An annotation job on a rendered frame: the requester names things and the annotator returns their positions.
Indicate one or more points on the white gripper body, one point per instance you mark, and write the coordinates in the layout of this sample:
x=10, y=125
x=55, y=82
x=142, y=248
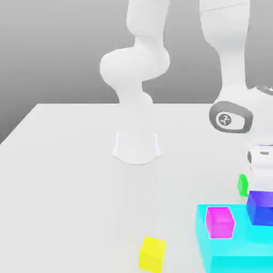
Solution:
x=261, y=180

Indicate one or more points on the small green cube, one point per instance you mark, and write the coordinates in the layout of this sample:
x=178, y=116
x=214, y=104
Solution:
x=242, y=185

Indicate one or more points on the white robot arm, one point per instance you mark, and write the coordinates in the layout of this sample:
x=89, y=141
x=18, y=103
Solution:
x=134, y=64

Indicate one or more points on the small blue cube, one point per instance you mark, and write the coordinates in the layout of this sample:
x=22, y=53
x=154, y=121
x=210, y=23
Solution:
x=261, y=211

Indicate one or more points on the small magenta cube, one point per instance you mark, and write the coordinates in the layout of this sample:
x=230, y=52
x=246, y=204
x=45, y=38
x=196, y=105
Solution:
x=219, y=224

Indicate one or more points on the small yellow cube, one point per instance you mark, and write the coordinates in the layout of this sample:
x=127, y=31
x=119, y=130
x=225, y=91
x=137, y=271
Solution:
x=151, y=254

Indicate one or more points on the large cyan box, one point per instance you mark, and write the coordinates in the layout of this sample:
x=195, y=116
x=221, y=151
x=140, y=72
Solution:
x=234, y=253

